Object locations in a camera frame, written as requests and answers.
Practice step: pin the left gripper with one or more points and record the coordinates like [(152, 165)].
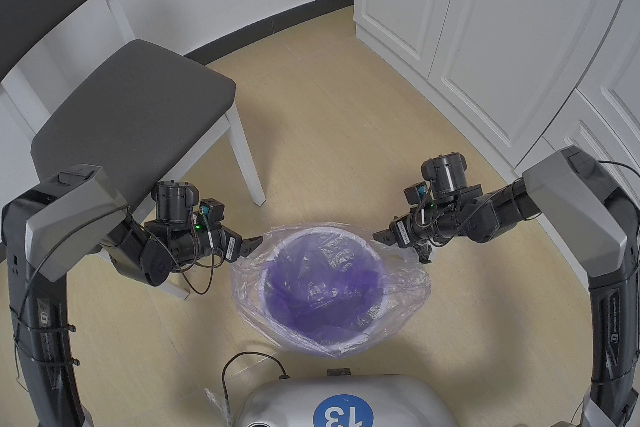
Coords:
[(210, 246)]

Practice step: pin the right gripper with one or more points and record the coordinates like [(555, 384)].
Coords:
[(425, 229)]

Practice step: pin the black plastic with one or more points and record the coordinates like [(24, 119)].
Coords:
[(425, 255)]

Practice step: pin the purple plastic bag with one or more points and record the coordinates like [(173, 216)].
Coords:
[(320, 280)]

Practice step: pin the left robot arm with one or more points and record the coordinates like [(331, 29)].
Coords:
[(65, 225)]

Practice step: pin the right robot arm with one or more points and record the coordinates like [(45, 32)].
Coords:
[(575, 195)]

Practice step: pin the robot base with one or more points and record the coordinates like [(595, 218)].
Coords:
[(300, 405)]

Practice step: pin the white trash bin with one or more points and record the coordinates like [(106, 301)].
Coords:
[(360, 337)]

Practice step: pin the clear plastic scrap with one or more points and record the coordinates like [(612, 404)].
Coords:
[(216, 400)]

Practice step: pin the white chair grey cushions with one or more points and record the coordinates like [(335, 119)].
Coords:
[(140, 114)]

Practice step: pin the white wardrobe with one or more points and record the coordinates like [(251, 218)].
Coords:
[(500, 39)]

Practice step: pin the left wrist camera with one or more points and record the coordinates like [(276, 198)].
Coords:
[(214, 210)]

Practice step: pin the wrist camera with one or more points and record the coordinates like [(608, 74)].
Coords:
[(214, 210), (416, 194)]

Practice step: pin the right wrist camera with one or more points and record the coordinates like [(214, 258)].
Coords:
[(416, 194)]

